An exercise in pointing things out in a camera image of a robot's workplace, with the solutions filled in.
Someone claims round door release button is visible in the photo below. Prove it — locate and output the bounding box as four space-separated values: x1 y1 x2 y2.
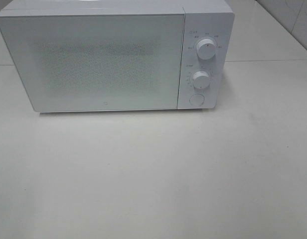
189 94 205 107

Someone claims white timer knob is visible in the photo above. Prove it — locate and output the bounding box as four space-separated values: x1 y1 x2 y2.
192 71 211 90

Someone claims white microwave door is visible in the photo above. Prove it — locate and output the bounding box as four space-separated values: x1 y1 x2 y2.
0 14 184 112

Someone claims white power knob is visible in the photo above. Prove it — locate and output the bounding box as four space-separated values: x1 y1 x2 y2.
196 37 217 60

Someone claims white microwave oven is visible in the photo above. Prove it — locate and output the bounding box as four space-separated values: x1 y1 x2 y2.
0 0 235 112

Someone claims white adjacent table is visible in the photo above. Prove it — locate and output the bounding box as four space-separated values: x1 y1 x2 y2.
226 0 307 62

